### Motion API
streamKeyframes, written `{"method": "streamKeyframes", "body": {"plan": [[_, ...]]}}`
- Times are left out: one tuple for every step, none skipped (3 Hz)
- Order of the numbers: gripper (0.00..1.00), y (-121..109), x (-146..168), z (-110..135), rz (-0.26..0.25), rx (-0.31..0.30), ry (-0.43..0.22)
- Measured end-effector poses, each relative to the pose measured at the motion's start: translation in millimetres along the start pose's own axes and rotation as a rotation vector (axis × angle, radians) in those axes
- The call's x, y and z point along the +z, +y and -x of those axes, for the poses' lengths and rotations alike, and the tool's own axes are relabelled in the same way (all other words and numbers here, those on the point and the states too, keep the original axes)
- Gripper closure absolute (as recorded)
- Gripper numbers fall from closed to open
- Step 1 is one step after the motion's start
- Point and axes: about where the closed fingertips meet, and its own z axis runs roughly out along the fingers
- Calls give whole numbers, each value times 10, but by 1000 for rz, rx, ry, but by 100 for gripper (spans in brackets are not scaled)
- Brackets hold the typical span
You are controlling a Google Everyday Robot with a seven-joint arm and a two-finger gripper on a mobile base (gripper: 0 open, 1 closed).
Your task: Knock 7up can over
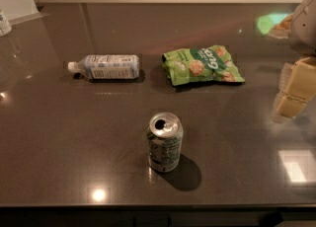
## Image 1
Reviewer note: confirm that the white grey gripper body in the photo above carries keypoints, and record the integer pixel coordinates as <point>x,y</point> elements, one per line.
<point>304,29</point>

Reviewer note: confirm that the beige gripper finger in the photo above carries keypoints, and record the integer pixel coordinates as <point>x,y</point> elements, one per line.
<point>297,86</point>

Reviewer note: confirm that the green silver 7up can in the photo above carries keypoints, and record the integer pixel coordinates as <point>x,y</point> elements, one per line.
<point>165,135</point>

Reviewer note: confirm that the green snack chip bag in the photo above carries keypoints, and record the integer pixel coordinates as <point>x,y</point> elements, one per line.
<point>190,65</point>

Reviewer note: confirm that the clear plastic water bottle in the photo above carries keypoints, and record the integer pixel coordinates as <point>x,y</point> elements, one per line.
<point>107,67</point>

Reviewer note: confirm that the white slanted panel top left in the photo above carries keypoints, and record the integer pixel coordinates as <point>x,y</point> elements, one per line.
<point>19,11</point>

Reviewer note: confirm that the white container at left edge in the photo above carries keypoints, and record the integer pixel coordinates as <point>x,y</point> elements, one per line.
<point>5,26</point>

